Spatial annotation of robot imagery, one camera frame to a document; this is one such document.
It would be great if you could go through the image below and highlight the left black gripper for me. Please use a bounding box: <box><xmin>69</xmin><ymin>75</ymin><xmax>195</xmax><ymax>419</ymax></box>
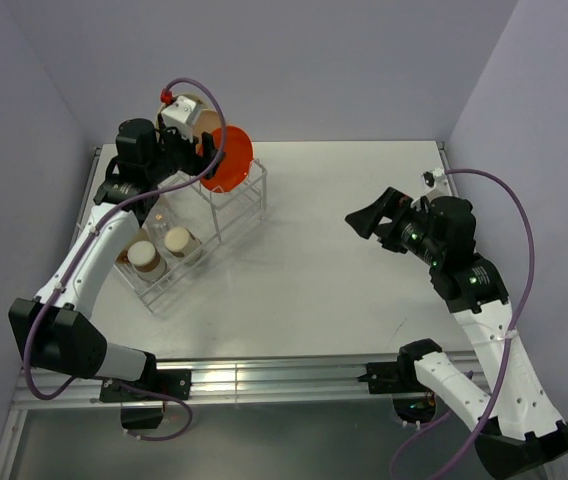
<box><xmin>146</xmin><ymin>112</ymin><xmax>225</xmax><ymax>184</ymax></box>

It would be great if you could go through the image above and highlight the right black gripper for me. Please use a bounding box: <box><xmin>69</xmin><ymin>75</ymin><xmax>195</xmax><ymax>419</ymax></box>
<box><xmin>345</xmin><ymin>185</ymin><xmax>444</xmax><ymax>265</ymax></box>

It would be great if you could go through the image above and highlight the orange plastic plate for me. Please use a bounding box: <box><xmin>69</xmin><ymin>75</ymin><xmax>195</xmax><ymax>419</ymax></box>
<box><xmin>201</xmin><ymin>125</ymin><xmax>254</xmax><ymax>193</ymax></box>

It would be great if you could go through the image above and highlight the beige plate with black motif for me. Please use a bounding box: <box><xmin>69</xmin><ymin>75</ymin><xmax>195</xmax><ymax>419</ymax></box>
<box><xmin>193</xmin><ymin>108</ymin><xmax>221</xmax><ymax>141</ymax></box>

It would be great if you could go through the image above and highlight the clear glass tumbler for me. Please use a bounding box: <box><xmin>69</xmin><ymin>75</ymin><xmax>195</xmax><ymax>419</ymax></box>
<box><xmin>145</xmin><ymin>204</ymin><xmax>176</xmax><ymax>248</ymax></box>

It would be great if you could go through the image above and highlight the steel lined cup brown band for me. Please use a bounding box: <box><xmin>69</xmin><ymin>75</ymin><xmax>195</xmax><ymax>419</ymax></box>
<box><xmin>127</xmin><ymin>240</ymin><xmax>167</xmax><ymax>282</ymax></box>

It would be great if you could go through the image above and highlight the white floral bowl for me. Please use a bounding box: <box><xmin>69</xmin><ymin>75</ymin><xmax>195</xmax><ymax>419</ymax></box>
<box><xmin>116</xmin><ymin>250</ymin><xmax>130</xmax><ymax>265</ymax></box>

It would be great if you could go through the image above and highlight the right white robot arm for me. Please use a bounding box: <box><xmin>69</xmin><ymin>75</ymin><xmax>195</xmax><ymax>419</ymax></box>
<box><xmin>345</xmin><ymin>188</ymin><xmax>568</xmax><ymax>479</ymax></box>

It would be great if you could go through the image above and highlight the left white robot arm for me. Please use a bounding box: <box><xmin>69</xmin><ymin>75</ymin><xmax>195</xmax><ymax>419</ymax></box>
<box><xmin>9</xmin><ymin>119</ymin><xmax>225</xmax><ymax>399</ymax></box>

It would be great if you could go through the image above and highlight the white wire dish rack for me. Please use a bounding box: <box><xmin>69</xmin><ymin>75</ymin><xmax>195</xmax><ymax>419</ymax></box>
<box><xmin>116</xmin><ymin>159</ymin><xmax>267</xmax><ymax>313</ymax></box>

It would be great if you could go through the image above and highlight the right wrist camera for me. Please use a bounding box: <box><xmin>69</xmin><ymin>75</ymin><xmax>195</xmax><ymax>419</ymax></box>
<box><xmin>421</xmin><ymin>168</ymin><xmax>452</xmax><ymax>202</ymax></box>

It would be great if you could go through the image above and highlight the aluminium frame rail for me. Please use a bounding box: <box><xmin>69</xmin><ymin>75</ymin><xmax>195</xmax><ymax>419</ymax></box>
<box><xmin>0</xmin><ymin>140</ymin><xmax>565</xmax><ymax>480</ymax></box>

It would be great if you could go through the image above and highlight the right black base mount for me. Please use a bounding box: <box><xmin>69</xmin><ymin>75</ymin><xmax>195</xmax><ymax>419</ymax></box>
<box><xmin>357</xmin><ymin>339</ymin><xmax>443</xmax><ymax>426</ymax></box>

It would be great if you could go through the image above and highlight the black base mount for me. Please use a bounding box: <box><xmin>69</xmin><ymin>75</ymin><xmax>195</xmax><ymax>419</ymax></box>
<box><xmin>99</xmin><ymin>369</ymin><xmax>193</xmax><ymax>438</ymax></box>
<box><xmin>357</xmin><ymin>339</ymin><xmax>443</xmax><ymax>426</ymax></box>

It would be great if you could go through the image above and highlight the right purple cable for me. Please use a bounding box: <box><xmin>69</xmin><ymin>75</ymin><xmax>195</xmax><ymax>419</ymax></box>
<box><xmin>389</xmin><ymin>168</ymin><xmax>536</xmax><ymax>476</ymax></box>

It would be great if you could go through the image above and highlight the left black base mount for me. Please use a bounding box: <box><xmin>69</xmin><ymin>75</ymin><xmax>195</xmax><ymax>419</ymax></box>
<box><xmin>99</xmin><ymin>369</ymin><xmax>193</xmax><ymax>438</ymax></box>

